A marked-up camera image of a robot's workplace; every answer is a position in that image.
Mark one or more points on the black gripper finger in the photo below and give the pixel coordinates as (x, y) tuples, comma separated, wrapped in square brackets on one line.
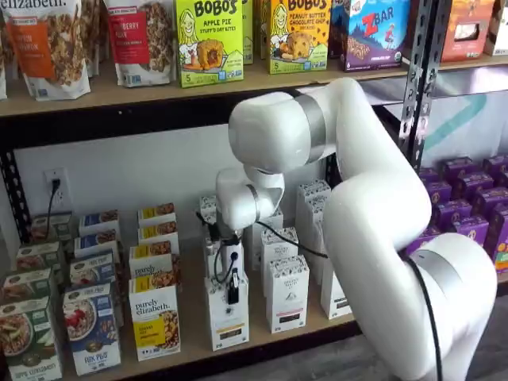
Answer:
[(233, 289)]

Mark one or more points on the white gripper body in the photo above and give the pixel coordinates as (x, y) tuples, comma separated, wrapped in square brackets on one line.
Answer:
[(228, 248)]

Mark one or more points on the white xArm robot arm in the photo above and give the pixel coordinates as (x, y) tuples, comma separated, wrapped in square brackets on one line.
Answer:
[(377, 218)]

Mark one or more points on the white box pink strip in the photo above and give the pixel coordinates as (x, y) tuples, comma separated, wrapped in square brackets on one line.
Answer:
[(252, 242), (287, 301), (278, 251)]

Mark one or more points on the purely elizabeth yellow box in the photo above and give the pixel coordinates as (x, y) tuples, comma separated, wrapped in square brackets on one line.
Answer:
[(151, 262), (156, 232), (156, 212), (155, 317)]

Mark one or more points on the white box black strip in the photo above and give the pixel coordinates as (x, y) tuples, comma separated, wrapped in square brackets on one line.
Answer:
[(315, 222), (331, 305), (313, 188)]

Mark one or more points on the blue Flax Plus box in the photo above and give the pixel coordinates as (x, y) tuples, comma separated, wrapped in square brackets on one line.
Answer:
[(97, 244), (93, 268), (99, 222), (91, 329)]

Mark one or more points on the black shelf beam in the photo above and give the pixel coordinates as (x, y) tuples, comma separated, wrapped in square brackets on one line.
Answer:
[(119, 127)]

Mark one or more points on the green cereal box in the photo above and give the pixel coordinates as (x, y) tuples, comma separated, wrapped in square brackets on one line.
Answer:
[(39, 256), (28, 341), (51, 226), (25, 283)]

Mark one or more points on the purple Annie's box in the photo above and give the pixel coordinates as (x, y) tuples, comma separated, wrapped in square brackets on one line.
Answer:
[(470, 232), (495, 163), (438, 194), (499, 226), (458, 168), (501, 179), (428, 176), (491, 201), (422, 238), (471, 185), (452, 214)]

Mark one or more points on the green Bobo's apple pie box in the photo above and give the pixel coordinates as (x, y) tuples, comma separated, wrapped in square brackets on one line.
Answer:
[(248, 31), (210, 43)]

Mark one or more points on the orange Bobo's peanut butter box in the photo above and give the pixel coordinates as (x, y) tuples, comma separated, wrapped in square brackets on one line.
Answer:
[(299, 39)]

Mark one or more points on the blue Z Bar box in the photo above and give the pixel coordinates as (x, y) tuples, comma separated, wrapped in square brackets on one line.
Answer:
[(336, 28), (377, 35)]

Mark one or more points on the yellow orange snack box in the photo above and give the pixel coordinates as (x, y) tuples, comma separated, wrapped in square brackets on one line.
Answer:
[(502, 252)]

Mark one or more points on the large orange snack box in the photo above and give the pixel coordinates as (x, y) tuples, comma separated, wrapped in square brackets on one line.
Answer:
[(456, 24)]

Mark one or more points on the white snack box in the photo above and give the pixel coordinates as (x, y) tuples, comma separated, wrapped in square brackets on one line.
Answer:
[(500, 28)]

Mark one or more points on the granola bag red label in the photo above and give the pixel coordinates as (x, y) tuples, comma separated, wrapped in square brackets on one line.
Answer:
[(139, 43)]

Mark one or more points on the white granola bag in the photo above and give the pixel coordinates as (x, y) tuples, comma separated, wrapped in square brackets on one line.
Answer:
[(95, 35)]

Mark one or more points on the translucent plastic sheet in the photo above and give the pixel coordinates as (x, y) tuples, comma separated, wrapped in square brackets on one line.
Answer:
[(468, 131)]

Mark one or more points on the granola bag orange label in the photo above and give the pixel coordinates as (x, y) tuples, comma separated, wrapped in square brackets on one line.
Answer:
[(43, 47)]

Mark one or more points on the white wall outlet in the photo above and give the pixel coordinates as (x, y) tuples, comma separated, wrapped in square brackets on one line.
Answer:
[(55, 198)]

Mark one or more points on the black perforated upright post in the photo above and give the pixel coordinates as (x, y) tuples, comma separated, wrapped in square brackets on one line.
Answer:
[(12, 190), (416, 79)]

